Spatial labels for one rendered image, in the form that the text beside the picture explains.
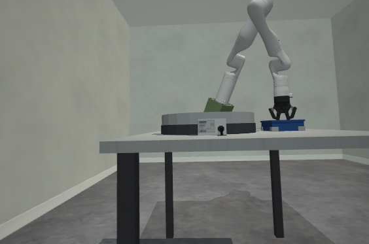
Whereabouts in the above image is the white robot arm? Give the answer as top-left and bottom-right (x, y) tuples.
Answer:
(215, 0), (293, 105)

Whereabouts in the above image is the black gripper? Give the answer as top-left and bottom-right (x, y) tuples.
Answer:
(268, 96), (297, 120)

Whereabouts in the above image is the blue plastic crate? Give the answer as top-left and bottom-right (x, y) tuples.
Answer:
(260, 120), (306, 131)

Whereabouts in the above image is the grey round turntable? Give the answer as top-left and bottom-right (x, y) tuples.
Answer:
(161, 112), (256, 136)

